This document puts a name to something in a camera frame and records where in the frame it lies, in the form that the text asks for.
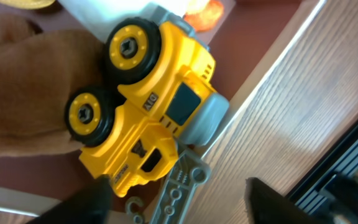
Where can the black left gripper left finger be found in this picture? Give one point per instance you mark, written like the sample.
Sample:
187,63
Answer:
90,205

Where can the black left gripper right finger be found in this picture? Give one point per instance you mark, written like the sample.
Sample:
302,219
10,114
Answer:
266,206

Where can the yellow toy truck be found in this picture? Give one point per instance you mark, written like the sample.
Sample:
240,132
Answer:
163,105

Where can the brown plush toy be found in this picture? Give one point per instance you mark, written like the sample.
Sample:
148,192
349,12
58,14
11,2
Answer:
39,71

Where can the white plush duck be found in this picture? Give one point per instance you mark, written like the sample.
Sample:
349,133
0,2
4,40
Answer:
95,16

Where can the white square cardboard box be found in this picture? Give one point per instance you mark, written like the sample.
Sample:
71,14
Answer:
249,43

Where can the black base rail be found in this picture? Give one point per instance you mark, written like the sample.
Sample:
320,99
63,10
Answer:
329,191

